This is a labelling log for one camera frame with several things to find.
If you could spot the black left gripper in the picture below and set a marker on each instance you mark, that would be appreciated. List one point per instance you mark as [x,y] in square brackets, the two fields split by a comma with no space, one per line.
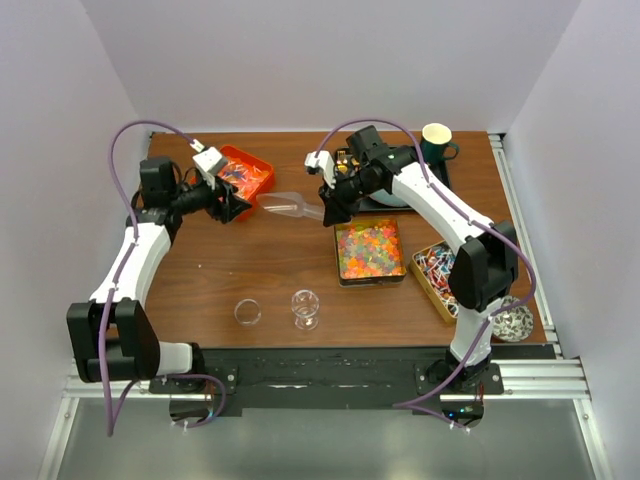
[230,204]

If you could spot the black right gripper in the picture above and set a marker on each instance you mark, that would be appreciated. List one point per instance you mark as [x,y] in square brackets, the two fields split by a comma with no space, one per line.
[338,210]

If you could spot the clear plastic scoop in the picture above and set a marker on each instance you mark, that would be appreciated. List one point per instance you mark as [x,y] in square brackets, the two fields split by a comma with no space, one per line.
[290,204]

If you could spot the black tin of star candies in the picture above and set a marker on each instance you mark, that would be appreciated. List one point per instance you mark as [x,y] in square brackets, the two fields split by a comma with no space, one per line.
[369,252]

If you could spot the clear glass jar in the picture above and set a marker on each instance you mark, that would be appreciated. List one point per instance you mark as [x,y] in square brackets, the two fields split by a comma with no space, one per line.
[305,306]

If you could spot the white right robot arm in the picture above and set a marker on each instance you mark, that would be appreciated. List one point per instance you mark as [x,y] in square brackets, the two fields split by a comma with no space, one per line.
[486,253]

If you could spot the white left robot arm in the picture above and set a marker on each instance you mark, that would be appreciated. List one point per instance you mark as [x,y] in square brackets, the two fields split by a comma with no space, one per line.
[110,334]

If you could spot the orange box of lollipops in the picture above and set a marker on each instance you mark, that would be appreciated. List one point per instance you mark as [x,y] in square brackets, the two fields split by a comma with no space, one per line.
[250,174]

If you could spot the black serving tray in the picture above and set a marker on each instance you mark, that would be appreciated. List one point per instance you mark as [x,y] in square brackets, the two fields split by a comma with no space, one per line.
[369,206]

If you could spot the gold fork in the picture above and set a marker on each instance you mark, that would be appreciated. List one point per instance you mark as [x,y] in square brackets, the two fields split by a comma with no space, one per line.
[341,164]

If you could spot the teal ceramic plate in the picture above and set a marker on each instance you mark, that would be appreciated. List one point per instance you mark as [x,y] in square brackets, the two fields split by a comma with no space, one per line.
[389,200]

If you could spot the clear jar lid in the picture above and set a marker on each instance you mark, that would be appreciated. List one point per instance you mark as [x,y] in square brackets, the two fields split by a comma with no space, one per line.
[247,312]

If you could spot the gold tin of lollipops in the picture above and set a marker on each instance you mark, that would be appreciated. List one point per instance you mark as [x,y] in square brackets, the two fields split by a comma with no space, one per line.
[432,267]

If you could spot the dark green mug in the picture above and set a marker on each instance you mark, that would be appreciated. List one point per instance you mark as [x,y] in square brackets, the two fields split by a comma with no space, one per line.
[436,144]

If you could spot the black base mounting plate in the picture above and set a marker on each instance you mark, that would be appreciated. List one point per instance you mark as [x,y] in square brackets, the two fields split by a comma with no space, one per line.
[322,378]

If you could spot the patterned small bowl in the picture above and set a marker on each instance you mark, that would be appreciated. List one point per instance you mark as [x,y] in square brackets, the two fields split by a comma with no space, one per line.
[515,324]

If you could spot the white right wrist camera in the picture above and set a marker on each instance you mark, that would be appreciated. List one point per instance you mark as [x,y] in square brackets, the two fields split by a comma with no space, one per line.
[321,162]

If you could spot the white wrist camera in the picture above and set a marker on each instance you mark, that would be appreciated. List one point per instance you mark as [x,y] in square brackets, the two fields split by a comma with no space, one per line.
[209,163]
[321,162]

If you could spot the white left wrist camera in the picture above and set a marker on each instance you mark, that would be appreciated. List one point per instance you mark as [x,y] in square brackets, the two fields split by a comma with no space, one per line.
[209,163]

